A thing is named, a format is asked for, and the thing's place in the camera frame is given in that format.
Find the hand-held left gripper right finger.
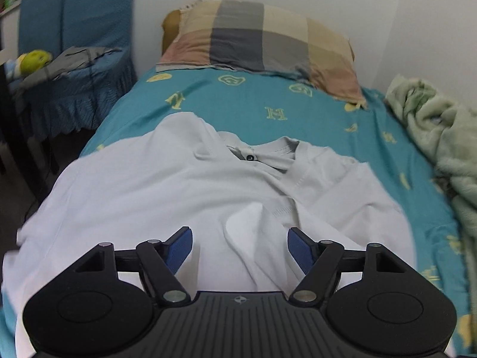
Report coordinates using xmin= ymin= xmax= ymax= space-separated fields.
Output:
xmin=287 ymin=227 xmax=405 ymax=306

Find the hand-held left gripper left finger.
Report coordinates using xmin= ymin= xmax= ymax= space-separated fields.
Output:
xmin=75 ymin=226 xmax=193 ymax=306

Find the white t-shirt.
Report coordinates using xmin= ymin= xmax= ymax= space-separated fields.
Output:
xmin=2 ymin=113 xmax=418 ymax=358

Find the teal printed bed sheet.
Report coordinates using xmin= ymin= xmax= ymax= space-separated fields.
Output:
xmin=0 ymin=65 xmax=472 ymax=358

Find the green fleece blanket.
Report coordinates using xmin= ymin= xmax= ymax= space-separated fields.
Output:
xmin=384 ymin=74 xmax=477 ymax=280

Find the grey cloth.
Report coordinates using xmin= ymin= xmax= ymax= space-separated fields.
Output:
xmin=17 ymin=46 xmax=123 ymax=90

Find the checked pillow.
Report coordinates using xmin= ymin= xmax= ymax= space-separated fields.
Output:
xmin=156 ymin=0 xmax=368 ymax=109

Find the brown cushion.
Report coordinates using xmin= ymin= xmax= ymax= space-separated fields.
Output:
xmin=161 ymin=9 xmax=182 ymax=55

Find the yellow-green plush toy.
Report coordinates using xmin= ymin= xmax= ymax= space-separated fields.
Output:
xmin=7 ymin=50 xmax=53 ymax=80

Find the blue covered chair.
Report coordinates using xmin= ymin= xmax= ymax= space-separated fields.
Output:
xmin=17 ymin=0 xmax=138 ymax=143

